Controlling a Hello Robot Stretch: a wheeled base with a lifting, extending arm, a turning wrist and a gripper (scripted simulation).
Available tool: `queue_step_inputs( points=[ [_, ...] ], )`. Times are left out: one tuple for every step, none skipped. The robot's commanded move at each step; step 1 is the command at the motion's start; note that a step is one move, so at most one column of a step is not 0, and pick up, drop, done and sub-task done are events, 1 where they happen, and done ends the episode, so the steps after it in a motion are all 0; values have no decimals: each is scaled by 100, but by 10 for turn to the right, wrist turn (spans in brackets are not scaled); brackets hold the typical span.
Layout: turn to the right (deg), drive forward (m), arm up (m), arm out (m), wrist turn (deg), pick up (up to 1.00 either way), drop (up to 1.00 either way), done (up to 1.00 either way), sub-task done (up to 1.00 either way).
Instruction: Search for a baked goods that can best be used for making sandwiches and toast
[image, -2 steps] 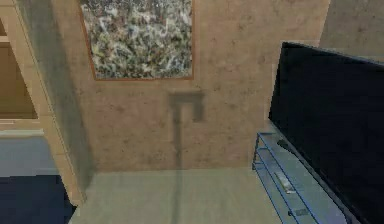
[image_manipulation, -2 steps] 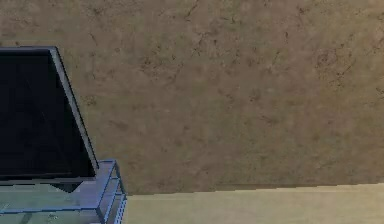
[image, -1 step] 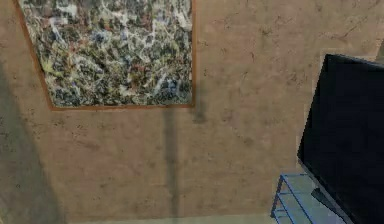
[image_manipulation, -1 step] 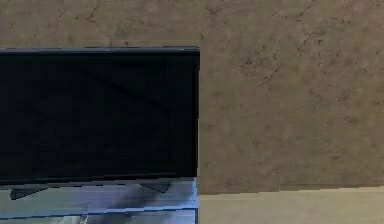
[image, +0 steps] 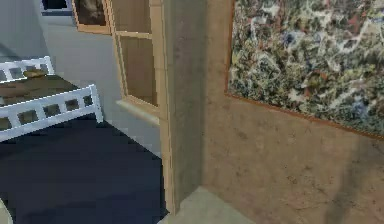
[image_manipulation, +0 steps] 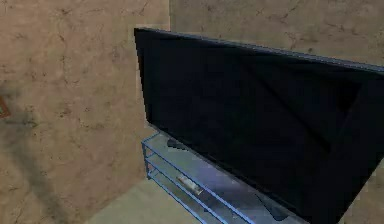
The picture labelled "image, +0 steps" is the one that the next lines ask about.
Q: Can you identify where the white framed window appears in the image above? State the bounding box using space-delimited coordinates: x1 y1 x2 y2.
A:
39 0 74 17

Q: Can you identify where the white slatted bed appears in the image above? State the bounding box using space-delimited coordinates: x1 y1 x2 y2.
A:
0 55 104 144

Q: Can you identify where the speckled framed wall painting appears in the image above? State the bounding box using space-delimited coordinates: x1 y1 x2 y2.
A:
224 0 384 141

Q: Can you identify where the wood framed wall picture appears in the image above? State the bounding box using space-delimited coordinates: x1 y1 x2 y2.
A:
71 0 112 36

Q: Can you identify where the light wood room door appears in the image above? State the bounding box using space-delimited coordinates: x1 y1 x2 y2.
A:
105 0 177 216

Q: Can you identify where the brown pillow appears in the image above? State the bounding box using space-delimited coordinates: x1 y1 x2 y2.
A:
22 68 48 80

